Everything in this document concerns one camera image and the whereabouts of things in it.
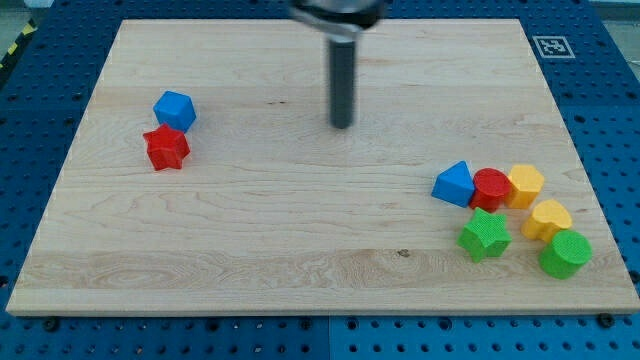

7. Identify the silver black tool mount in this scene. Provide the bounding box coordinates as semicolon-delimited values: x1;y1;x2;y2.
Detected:
288;0;386;41

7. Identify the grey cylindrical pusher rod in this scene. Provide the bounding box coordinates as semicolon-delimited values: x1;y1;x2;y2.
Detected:
327;39;356;129

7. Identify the blue triangle block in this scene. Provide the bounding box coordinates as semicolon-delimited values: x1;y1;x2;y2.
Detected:
431;160;475;208

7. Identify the blue cube block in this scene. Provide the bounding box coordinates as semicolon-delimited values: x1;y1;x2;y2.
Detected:
153;91;196;132

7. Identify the red star block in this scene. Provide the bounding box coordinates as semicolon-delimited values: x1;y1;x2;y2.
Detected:
143;124;190;171

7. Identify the red cylinder block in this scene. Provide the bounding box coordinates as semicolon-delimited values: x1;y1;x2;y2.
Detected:
469;168;511;213

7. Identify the white fiducial marker tag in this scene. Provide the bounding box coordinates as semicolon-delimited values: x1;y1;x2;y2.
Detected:
532;35;575;59

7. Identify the yellow hexagon block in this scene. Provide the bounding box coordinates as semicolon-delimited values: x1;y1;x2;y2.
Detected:
505;164;545;209

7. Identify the green star block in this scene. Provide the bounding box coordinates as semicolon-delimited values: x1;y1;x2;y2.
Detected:
456;207;512;263

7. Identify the yellow heart block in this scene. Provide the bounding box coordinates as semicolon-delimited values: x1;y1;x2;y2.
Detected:
520;199;573;243

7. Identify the green cylinder block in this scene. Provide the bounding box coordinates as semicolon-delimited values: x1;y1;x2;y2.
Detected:
538;230;593;280

